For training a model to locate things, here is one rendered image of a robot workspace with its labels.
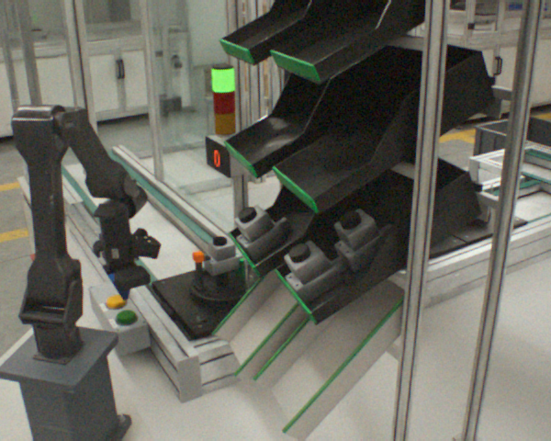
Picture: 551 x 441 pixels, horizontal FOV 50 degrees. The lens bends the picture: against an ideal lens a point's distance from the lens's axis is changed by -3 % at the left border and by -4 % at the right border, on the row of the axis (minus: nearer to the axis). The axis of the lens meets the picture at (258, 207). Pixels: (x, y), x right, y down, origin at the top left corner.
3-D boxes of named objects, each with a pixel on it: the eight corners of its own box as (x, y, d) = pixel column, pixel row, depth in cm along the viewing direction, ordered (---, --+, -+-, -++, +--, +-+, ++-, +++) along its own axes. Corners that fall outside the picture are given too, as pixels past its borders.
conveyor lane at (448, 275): (202, 395, 115) (198, 353, 112) (143, 314, 142) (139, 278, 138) (587, 242, 171) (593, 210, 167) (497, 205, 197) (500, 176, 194)
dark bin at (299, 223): (259, 278, 92) (238, 243, 88) (233, 243, 103) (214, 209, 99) (409, 182, 95) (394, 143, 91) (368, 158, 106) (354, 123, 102)
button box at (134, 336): (119, 356, 121) (115, 332, 118) (91, 309, 137) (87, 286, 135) (151, 346, 124) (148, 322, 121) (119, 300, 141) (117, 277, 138)
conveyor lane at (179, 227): (199, 378, 120) (196, 338, 116) (88, 230, 188) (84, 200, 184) (317, 336, 133) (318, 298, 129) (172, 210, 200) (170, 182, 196)
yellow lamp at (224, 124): (220, 136, 137) (219, 115, 135) (211, 131, 141) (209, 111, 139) (240, 132, 139) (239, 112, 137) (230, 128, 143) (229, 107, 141)
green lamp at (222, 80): (219, 93, 133) (218, 71, 131) (208, 89, 137) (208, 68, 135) (238, 90, 135) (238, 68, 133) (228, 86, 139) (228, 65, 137)
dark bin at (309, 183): (318, 216, 73) (294, 166, 70) (278, 181, 85) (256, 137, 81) (496, 101, 76) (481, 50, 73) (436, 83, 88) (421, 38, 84)
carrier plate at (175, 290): (196, 343, 116) (195, 333, 115) (151, 288, 136) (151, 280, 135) (299, 308, 127) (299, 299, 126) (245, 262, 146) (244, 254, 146)
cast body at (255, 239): (253, 262, 95) (234, 228, 92) (242, 251, 99) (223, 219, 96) (297, 231, 97) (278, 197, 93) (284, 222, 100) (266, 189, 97)
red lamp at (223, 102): (219, 115, 135) (219, 93, 133) (209, 110, 139) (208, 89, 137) (239, 111, 137) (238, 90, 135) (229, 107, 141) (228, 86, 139)
